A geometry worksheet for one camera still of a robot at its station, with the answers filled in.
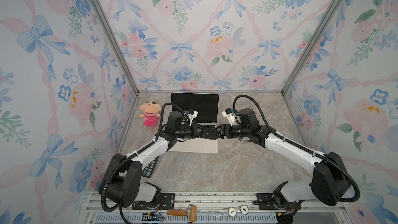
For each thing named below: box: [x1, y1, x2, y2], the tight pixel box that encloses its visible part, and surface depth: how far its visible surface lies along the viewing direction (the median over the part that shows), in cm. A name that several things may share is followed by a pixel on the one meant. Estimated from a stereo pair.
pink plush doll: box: [139, 101, 162, 127], surface depth 102 cm
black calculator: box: [141, 155, 160, 178], surface depth 83 cm
